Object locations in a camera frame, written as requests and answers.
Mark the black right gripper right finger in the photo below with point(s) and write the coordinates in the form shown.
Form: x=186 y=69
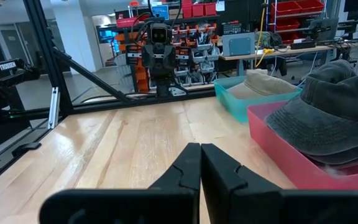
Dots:
x=244 y=202

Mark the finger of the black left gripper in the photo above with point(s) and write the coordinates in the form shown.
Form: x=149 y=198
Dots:
x=159 y=84
x=166 y=84

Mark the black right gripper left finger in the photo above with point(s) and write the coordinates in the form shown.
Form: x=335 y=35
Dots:
x=166 y=205

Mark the beige cap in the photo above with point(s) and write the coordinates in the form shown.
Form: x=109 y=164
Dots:
x=266 y=85

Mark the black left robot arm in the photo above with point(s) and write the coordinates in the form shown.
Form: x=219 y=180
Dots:
x=134 y=54

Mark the blue sign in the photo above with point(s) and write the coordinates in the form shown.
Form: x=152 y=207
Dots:
x=160 y=12

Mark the pink translucent plastic bin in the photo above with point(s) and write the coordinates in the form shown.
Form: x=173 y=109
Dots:
x=278 y=155

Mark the teal translucent plastic bin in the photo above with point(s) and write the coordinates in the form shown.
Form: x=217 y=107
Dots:
x=235 y=104

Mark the black toolbox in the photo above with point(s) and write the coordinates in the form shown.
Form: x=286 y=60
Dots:
x=232 y=28

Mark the white paper sheet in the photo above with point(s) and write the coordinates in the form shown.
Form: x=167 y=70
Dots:
x=220 y=6

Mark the grey equipment box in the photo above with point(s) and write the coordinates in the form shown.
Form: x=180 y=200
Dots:
x=238 y=45

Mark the green bag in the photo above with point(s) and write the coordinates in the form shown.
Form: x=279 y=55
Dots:
x=269 y=39

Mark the long wooden workbench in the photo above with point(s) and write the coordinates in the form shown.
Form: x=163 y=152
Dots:
x=291 y=51

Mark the black table clamp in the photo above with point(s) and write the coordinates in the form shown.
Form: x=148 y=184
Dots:
x=26 y=148

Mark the grey bench monitor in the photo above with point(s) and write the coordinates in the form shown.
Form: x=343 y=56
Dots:
x=323 y=28

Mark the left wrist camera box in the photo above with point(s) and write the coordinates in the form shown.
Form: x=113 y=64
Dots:
x=159 y=33

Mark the blue wall display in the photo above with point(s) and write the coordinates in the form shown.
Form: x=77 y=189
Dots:
x=107 y=39

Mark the silver frame bracket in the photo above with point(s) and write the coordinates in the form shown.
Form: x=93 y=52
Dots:
x=54 y=109

